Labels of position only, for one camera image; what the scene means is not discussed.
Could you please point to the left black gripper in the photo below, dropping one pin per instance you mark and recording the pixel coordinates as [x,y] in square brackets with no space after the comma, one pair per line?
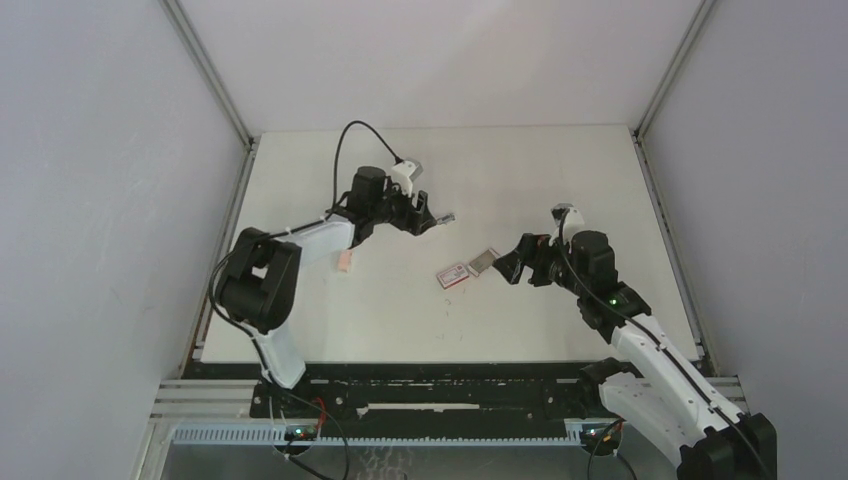
[416,220]

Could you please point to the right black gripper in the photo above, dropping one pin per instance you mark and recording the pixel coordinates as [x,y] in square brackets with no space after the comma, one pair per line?
[530,251]

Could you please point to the white stapler base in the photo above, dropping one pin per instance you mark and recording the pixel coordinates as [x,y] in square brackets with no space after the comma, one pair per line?
[445,219]

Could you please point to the staple box tray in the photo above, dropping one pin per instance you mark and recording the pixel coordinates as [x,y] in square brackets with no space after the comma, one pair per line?
[482,262]

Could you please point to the red white staple box sleeve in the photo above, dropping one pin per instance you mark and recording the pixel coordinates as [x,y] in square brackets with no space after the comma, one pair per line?
[452,276]

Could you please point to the pink stapler top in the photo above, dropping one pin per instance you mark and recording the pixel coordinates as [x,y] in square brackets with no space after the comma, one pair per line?
[344,263]

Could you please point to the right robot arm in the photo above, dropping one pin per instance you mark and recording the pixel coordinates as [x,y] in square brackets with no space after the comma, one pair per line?
[654,388]

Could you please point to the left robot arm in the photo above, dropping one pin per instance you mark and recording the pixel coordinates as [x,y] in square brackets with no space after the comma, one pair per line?
[253,287]

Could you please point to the right controller board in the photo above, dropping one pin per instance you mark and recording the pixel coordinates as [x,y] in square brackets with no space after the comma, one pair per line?
[594,436]

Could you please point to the controller board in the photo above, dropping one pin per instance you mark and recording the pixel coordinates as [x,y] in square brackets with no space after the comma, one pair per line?
[594,436]
[301,433]

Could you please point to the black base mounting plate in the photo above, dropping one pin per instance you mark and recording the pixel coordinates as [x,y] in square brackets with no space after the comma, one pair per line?
[415,426]

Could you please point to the left controller board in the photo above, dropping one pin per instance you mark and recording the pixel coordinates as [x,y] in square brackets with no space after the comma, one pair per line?
[301,433]

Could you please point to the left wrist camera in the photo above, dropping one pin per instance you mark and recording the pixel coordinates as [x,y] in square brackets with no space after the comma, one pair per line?
[404,173]

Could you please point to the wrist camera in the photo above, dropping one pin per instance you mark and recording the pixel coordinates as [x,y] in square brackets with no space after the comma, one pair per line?
[404,173]
[568,220]

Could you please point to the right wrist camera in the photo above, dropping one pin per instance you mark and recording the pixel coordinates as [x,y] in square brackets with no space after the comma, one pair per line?
[568,220]

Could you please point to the front aluminium rail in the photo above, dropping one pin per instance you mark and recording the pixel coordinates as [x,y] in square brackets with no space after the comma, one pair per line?
[199,397]

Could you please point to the white cable duct strip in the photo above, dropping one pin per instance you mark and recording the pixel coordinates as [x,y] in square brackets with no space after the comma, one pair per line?
[257,435]

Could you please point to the right aluminium frame post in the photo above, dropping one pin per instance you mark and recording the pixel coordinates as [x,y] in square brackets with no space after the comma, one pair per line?
[681,54]

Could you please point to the aluminium frame post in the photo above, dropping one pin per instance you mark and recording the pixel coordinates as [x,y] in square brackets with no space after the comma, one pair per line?
[681,54]
[178,15]

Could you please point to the left aluminium frame post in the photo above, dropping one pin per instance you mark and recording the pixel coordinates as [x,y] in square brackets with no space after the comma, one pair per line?
[178,15]

